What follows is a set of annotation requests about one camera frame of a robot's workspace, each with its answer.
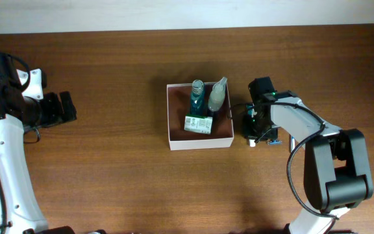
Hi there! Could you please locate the teal white toothpaste tube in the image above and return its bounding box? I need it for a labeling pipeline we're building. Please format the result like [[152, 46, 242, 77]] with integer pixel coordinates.
[[243, 103, 256, 147]]

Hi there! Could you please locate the blue disposable razor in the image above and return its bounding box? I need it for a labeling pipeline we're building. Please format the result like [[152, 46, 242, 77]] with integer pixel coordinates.
[[267, 140, 282, 145]]

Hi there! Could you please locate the clear spray bottle purple liquid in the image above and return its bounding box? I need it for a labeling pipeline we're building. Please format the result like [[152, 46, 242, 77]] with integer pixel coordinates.
[[207, 77, 227, 117]]

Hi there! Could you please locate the green white small box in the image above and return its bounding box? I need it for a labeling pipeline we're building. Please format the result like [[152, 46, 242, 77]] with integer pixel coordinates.
[[184, 115, 213, 135]]

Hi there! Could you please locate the teal mouthwash bottle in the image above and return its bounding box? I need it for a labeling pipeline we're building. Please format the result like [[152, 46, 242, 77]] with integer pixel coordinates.
[[190, 79, 205, 116]]

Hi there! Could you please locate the blue white toothbrush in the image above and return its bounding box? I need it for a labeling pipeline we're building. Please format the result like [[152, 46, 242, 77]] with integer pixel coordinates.
[[290, 135, 296, 153]]

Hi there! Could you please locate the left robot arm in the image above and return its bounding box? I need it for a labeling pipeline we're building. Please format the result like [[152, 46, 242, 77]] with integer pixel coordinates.
[[0, 52, 77, 233]]

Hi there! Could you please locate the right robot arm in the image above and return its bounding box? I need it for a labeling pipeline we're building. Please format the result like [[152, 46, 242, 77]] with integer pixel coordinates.
[[243, 77, 374, 234]]

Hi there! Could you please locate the white open cardboard box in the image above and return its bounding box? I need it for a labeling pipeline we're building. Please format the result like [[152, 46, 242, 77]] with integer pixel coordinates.
[[166, 83, 234, 151]]

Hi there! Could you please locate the right black cable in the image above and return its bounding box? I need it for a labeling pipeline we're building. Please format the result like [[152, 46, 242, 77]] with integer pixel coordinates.
[[227, 101, 340, 222]]

